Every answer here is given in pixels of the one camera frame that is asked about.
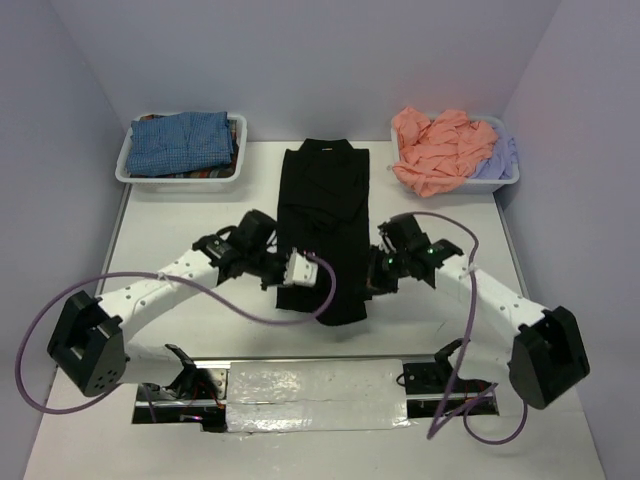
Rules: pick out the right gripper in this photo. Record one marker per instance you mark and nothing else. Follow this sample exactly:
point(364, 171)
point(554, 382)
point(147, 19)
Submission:
point(377, 283)

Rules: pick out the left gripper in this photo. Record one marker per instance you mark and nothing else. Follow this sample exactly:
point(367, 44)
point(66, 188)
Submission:
point(278, 280)

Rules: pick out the black long sleeve shirt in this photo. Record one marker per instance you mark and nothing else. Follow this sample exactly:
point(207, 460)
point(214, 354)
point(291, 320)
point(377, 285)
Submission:
point(323, 209)

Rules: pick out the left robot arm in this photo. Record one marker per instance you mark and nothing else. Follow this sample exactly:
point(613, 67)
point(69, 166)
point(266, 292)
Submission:
point(94, 343)

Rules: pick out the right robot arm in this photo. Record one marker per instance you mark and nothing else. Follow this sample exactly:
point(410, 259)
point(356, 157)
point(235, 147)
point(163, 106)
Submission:
point(540, 349)

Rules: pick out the right white plastic basket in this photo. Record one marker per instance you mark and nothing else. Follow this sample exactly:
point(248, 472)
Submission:
point(471, 186)

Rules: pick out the white plastic basket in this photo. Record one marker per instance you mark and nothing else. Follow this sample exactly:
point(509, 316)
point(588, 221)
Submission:
point(187, 185)
point(471, 186)

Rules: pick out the orange pink shirt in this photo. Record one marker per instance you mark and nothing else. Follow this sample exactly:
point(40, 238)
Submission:
point(438, 155)

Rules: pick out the blue checkered folded shirt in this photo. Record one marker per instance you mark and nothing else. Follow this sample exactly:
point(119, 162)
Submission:
point(175, 145)

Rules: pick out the left white plastic basket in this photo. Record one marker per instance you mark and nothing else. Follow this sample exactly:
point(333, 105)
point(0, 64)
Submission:
point(187, 185)

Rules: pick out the lavender shirt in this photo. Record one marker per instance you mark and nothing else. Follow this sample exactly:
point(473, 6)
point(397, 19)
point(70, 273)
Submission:
point(504, 158)

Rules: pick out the silver foil tape cover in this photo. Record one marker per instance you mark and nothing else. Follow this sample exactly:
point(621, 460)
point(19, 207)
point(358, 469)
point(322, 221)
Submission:
point(332, 395)

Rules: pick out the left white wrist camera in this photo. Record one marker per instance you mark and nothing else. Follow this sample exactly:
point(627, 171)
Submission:
point(300, 271)

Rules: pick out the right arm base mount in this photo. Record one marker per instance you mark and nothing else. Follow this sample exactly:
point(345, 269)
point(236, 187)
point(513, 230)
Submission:
point(424, 383)

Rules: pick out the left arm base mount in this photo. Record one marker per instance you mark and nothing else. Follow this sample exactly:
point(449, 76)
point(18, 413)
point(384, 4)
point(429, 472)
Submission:
point(196, 395)

